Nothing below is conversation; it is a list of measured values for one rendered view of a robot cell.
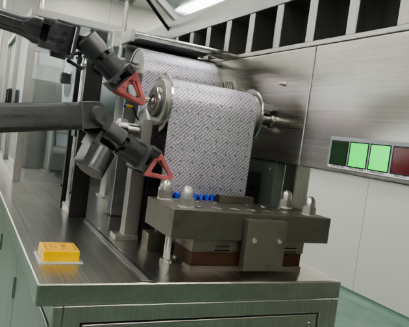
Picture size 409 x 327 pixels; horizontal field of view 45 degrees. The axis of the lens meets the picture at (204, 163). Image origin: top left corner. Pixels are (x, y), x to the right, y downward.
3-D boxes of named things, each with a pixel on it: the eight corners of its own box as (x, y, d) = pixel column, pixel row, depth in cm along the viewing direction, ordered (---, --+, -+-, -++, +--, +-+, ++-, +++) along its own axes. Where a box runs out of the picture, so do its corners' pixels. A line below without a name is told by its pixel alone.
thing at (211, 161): (158, 199, 119) (168, 122, 118) (242, 205, 130) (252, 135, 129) (158, 200, 119) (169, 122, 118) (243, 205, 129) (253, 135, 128)
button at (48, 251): (37, 253, 102) (39, 241, 102) (72, 253, 105) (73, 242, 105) (42, 263, 95) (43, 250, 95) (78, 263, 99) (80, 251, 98)
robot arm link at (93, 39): (73, 43, 113) (91, 27, 113) (74, 43, 120) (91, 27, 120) (94, 67, 116) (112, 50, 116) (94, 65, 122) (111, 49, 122)
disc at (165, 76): (146, 129, 130) (154, 72, 129) (148, 129, 130) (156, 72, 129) (166, 135, 117) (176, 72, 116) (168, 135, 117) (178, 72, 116)
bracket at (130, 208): (107, 235, 127) (123, 115, 125) (132, 236, 130) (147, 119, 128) (113, 240, 122) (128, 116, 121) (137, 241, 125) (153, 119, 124)
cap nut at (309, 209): (297, 213, 119) (300, 194, 119) (309, 213, 121) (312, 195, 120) (306, 216, 116) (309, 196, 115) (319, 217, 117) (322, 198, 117)
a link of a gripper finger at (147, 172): (167, 191, 117) (136, 170, 113) (157, 187, 123) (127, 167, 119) (183, 167, 118) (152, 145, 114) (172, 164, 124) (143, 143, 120)
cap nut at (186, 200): (174, 204, 105) (176, 183, 105) (189, 205, 106) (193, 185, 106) (180, 207, 102) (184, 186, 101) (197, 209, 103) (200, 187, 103)
